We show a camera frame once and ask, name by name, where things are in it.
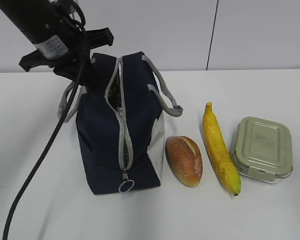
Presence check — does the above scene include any brown bread roll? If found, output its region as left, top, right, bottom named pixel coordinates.
left=165, top=136, right=204, bottom=187

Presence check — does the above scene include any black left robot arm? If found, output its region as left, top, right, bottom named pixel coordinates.
left=0, top=0, right=114, bottom=90

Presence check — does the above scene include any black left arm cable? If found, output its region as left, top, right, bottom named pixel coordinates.
left=1, top=0, right=89, bottom=240

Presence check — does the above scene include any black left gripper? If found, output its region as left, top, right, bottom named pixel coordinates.
left=19, top=27, right=114, bottom=96

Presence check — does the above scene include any green lidded lunch box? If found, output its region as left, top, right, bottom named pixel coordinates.
left=231, top=116, right=294, bottom=184

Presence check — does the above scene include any yellow banana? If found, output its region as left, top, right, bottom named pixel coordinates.
left=202, top=102, right=241, bottom=196

